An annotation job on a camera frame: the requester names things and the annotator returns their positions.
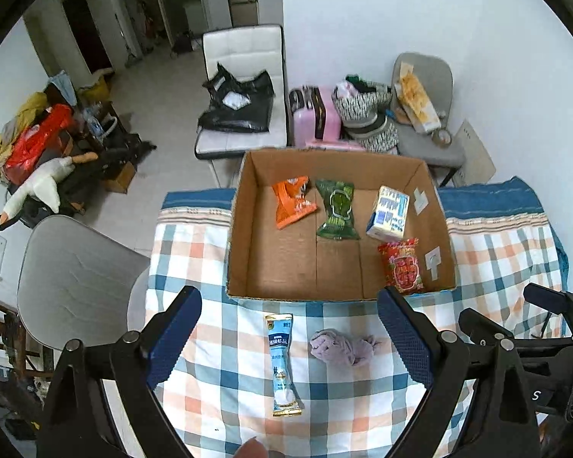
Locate grey round-backed chair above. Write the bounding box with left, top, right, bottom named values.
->
left=16, top=214, right=152, bottom=350

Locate zebra striped bag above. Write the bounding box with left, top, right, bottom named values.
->
left=343, top=112, right=400, bottom=154
left=333, top=75, right=393, bottom=122

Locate blue stick packet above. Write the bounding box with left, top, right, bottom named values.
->
left=264, top=314, right=304, bottom=418

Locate yellow snack bag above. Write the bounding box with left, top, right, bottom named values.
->
left=394, top=63, right=441, bottom=134

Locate white cabinet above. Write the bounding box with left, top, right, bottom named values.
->
left=255, top=0, right=284, bottom=27

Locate yellow clothing pile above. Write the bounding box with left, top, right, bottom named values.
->
left=0, top=93, right=49, bottom=183

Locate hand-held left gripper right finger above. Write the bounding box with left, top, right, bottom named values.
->
left=377, top=286, right=541, bottom=458

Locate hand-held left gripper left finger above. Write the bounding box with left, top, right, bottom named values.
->
left=36, top=285, right=204, bottom=458

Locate grey office chair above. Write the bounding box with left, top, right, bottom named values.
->
left=390, top=52, right=467, bottom=187

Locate pink suitcase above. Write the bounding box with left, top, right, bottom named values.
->
left=289, top=85, right=343, bottom=150

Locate black plastic bag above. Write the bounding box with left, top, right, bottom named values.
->
left=197, top=63, right=276, bottom=133

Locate red snack packet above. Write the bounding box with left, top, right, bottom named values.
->
left=378, top=237, right=425, bottom=295

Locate small cardboard box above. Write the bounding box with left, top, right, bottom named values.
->
left=100, top=161, right=137, bottom=195

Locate wooden chair frame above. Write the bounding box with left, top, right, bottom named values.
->
left=0, top=290, right=46, bottom=385

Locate white padded chair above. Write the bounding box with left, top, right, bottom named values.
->
left=194, top=25, right=288, bottom=160

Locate blue and white carton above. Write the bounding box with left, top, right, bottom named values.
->
left=366, top=185, right=410, bottom=242

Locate white goose plush toy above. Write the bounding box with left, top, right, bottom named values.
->
left=2, top=152, right=99, bottom=223

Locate purple cloth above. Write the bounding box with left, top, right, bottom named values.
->
left=309, top=328, right=383, bottom=368

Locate plaid tablecloth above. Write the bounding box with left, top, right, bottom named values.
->
left=146, top=176, right=570, bottom=458

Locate red plastic bag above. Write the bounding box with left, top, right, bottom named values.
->
left=5, top=104, right=74, bottom=185

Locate green snack packet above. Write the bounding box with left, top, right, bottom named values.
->
left=314, top=179, right=362, bottom=240

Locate brown cardboard box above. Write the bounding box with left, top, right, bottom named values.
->
left=225, top=148, right=458, bottom=302

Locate white flat board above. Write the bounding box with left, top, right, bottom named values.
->
left=451, top=119, right=498, bottom=187

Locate orange snack packet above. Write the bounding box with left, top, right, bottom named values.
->
left=272, top=176, right=319, bottom=230

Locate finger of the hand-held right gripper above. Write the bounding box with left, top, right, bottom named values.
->
left=523, top=283, right=573, bottom=316
left=458, top=307, right=573, bottom=351

